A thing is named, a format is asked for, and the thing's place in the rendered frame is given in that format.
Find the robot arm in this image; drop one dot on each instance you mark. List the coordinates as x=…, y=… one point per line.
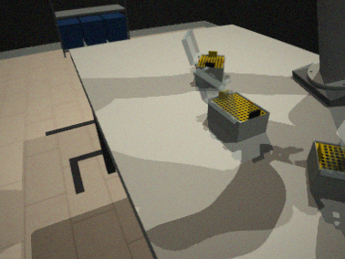
x=329, y=70

